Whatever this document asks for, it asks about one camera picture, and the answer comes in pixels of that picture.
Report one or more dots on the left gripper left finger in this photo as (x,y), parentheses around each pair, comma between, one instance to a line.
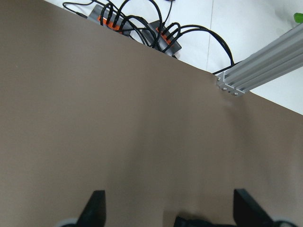
(94,213)

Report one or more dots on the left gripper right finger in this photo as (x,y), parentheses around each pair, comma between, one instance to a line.
(247,212)

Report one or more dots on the black t-shirt with logo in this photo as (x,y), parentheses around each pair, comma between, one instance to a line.
(181,222)

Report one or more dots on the grey orange usb hub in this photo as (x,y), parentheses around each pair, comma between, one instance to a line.
(165,40)
(108,20)

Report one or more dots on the green toy on table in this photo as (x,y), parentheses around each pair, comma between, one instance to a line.
(298,18)

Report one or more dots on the aluminium frame post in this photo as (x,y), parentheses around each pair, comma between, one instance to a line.
(283,55)

